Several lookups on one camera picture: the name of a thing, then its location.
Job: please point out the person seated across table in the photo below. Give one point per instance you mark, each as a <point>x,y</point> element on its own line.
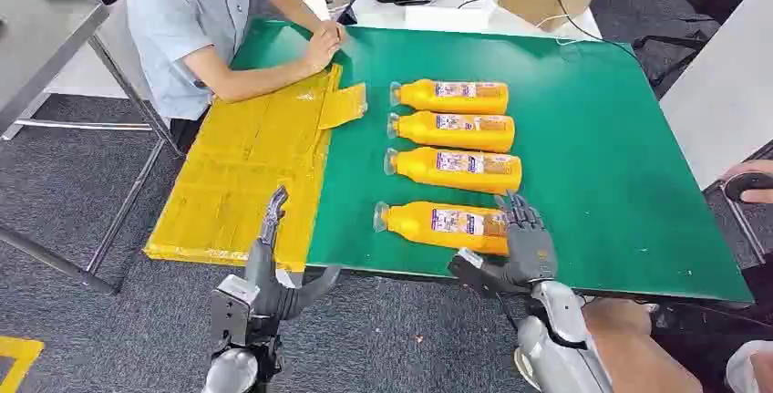
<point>181,22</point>

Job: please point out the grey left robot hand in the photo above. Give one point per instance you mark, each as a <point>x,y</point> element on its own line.
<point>265,281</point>

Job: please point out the steel table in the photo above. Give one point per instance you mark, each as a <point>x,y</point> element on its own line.
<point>36,40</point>

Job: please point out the large yellow sheet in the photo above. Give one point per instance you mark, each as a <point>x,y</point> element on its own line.
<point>241,167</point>

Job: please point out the black chair base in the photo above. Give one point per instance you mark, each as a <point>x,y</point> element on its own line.
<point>670,58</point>

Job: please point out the black hand-held controller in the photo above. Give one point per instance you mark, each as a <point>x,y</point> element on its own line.
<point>749,184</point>

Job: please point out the green table mat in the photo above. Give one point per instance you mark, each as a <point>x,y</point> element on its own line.
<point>592,155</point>

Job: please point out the person beside robot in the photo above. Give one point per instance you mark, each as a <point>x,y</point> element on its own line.
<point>634,348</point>

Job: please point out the yellow floor tape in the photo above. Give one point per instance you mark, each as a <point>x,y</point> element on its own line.
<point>21,351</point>

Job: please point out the orange drink bottle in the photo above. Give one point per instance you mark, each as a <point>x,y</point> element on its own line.
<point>423,132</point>
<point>410,224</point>
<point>423,170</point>
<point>423,97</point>

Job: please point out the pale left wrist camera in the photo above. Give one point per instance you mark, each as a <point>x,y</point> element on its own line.
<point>229,312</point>

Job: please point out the pale side table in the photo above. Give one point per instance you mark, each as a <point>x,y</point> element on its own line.
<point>724,76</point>

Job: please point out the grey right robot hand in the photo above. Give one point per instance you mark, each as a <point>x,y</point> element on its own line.
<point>531,251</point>

